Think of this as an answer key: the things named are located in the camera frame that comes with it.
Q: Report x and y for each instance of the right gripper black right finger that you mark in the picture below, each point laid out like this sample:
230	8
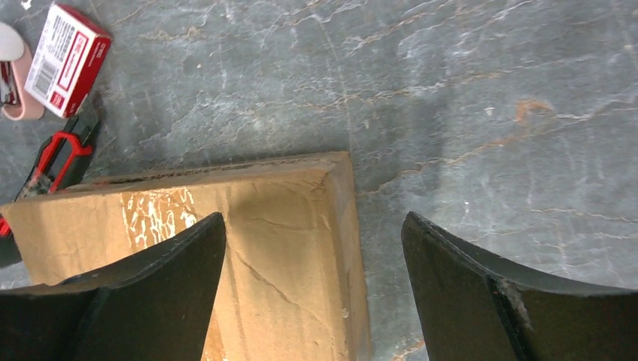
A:
476	305

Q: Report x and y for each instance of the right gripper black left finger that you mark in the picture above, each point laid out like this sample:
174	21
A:
153	305

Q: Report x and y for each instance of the brown cardboard box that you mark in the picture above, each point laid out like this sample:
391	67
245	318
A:
292	285

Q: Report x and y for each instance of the red box cutter knife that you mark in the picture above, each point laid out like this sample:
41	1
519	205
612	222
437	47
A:
62	159

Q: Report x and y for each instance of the small red white box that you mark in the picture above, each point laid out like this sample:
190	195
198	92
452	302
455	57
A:
67	60

